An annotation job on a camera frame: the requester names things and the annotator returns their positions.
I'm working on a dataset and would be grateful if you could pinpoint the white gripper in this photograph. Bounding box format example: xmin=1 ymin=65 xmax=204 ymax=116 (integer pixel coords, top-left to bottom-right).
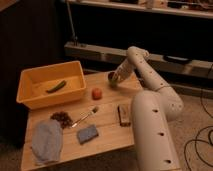
xmin=112 ymin=59 xmax=134 ymax=84

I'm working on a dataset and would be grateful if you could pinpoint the dark grey cup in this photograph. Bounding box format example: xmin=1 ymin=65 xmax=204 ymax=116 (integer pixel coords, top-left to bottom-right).
xmin=108 ymin=71 xmax=116 ymax=82

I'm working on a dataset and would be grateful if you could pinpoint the light green cup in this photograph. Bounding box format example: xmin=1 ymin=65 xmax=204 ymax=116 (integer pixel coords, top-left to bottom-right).
xmin=109 ymin=80 xmax=118 ymax=88

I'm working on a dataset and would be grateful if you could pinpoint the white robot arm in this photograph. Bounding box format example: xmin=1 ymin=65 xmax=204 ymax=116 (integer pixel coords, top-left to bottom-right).
xmin=112 ymin=46 xmax=184 ymax=171

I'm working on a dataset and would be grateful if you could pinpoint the yellow plastic tray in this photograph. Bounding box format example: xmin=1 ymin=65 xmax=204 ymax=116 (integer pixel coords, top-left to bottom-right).
xmin=16 ymin=61 xmax=86 ymax=109

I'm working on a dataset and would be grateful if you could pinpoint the brown chalkboard eraser block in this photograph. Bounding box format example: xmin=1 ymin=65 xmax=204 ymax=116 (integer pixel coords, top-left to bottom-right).
xmin=117 ymin=104 xmax=131 ymax=127

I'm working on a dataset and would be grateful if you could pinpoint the wooden table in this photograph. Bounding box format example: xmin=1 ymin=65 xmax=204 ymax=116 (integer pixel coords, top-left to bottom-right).
xmin=21 ymin=72 xmax=142 ymax=171

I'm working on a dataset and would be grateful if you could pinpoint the grey low shelf bench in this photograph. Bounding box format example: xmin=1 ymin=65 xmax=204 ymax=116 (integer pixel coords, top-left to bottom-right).
xmin=64 ymin=42 xmax=213 ymax=80

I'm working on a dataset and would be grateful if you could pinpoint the green pepper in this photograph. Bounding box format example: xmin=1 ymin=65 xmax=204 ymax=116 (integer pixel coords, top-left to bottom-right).
xmin=46 ymin=80 xmax=66 ymax=93

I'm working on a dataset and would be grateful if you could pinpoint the metal pole stand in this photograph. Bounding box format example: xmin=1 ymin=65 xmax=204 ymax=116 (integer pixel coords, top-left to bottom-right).
xmin=66 ymin=0 xmax=78 ymax=46

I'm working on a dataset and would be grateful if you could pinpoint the blue sponge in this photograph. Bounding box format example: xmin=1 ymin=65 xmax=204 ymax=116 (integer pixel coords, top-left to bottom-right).
xmin=77 ymin=125 xmax=99 ymax=144

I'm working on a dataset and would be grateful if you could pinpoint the black flat device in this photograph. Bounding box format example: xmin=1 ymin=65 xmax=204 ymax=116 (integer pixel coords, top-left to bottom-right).
xmin=163 ymin=55 xmax=192 ymax=65

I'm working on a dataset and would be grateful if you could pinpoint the upper wooden shelf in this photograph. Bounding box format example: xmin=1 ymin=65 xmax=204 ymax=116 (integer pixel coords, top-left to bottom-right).
xmin=61 ymin=0 xmax=213 ymax=19

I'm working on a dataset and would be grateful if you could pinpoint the grey blue cloth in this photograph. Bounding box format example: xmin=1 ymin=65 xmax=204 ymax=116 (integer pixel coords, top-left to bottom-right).
xmin=31 ymin=119 xmax=63 ymax=165

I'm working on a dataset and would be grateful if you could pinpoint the black cable on floor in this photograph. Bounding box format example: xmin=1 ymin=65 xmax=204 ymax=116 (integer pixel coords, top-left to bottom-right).
xmin=183 ymin=63 xmax=213 ymax=171

